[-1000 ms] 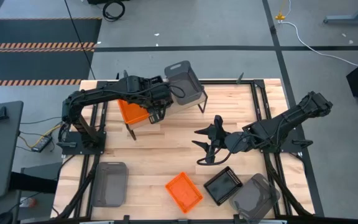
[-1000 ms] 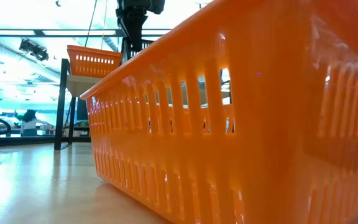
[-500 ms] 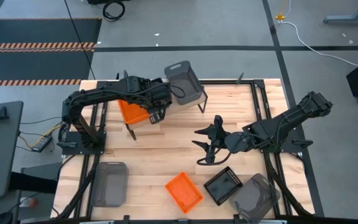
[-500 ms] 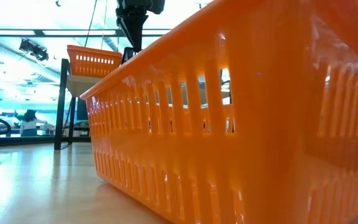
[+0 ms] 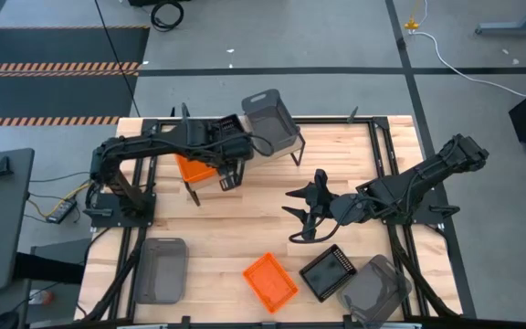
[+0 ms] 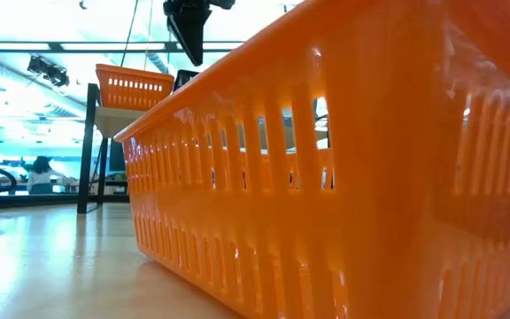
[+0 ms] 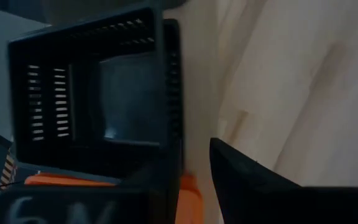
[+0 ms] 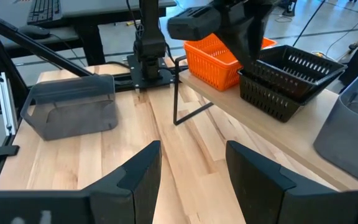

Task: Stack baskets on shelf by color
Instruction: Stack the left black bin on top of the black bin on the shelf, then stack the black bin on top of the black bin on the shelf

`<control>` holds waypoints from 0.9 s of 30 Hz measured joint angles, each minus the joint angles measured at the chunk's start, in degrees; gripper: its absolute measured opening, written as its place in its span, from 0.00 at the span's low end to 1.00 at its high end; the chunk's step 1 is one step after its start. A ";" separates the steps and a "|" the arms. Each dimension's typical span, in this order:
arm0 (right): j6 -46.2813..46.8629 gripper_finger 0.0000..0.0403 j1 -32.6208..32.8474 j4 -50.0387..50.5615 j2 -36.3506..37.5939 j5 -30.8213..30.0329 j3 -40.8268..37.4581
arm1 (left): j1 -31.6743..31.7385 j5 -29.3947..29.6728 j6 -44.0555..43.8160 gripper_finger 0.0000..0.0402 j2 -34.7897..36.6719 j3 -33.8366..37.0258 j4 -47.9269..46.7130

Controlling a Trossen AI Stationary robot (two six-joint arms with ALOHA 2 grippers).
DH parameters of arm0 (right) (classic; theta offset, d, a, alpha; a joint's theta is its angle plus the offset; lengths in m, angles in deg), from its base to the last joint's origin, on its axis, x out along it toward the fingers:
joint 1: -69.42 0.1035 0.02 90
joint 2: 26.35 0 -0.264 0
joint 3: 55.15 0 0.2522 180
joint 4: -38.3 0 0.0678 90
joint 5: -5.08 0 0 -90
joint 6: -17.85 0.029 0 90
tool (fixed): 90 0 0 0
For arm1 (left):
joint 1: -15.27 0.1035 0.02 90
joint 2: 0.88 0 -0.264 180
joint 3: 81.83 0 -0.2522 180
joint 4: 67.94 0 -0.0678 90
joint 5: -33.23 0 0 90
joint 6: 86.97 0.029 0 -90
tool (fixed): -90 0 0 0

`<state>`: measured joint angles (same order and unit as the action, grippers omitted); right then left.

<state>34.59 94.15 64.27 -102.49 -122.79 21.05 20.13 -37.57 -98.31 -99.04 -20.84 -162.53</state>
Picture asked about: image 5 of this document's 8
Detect black aluminium table frame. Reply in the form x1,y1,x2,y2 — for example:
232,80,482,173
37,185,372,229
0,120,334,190
74,115,479,329

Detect grey metal stand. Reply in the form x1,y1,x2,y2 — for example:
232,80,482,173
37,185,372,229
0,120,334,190
475,0,526,37

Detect long thin black cable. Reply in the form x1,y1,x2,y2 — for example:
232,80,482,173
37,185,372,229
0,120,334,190
93,0,142,118

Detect black plastic slotted basket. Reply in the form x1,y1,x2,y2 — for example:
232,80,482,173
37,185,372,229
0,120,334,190
208,113,251,139
298,243,358,303

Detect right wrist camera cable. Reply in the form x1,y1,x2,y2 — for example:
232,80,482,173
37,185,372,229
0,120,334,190
289,214,342,244

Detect small black desk stand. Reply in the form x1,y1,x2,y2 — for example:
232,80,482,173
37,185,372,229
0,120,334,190
0,155,16,178

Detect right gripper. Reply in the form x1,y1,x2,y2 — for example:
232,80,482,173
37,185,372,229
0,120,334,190
281,169,340,241

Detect coiled black cable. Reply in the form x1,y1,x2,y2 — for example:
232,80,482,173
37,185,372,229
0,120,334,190
150,0,185,33

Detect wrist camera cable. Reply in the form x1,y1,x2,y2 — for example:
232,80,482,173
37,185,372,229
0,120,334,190
289,214,342,244
247,131,276,159

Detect black hazard-striped floor mat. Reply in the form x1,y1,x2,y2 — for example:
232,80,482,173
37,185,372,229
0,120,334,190
0,25,151,128

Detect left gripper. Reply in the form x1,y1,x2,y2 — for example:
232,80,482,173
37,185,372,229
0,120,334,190
207,134,255,192

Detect grey translucent plastic bin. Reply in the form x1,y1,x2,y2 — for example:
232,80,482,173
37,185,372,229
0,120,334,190
240,88,301,159
337,254,414,328
133,237,189,305

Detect white floor cable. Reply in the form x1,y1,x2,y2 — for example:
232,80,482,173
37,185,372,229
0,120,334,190
411,0,526,98

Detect black computer mouse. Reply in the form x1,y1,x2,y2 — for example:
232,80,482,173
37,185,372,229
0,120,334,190
0,310,21,329

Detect orange and white bottle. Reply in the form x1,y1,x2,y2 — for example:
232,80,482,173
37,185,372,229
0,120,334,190
27,290,56,306

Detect orange plastic slotted basket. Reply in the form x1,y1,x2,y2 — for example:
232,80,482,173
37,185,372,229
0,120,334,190
174,154,219,185
242,251,300,315

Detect black power box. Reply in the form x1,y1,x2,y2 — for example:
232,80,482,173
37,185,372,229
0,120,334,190
46,198,79,225

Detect yellow cable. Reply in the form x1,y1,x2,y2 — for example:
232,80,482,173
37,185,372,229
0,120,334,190
27,180,93,219

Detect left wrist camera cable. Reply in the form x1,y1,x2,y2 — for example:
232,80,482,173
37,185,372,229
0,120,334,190
247,131,276,159

